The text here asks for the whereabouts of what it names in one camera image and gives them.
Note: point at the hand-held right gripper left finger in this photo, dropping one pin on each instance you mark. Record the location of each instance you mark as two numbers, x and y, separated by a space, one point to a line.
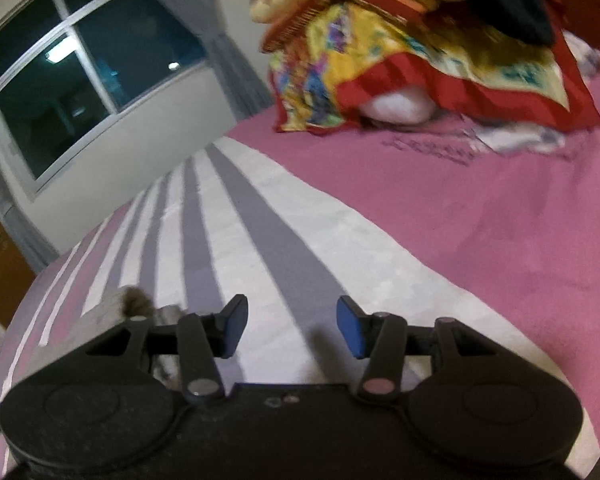
234 327

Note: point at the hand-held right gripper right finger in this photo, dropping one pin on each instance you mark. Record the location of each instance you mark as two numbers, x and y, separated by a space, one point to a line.
352 327

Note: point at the grey pants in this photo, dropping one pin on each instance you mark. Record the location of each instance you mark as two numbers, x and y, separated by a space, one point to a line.
105 310

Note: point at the striped pink grey bed sheet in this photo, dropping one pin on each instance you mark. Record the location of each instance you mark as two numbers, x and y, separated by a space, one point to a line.
380 220

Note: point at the white pillow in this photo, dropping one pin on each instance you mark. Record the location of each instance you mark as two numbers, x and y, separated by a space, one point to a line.
400 105

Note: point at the wooden door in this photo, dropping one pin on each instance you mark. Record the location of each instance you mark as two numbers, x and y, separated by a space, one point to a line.
2 260

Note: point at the grey curtain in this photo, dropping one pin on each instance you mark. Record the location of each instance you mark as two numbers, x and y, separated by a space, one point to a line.
15 220
220 35

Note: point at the colourful red yellow printed blanket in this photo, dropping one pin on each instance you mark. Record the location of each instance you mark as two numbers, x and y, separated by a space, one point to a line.
380 65

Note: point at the window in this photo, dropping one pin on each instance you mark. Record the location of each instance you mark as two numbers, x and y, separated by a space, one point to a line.
75 75

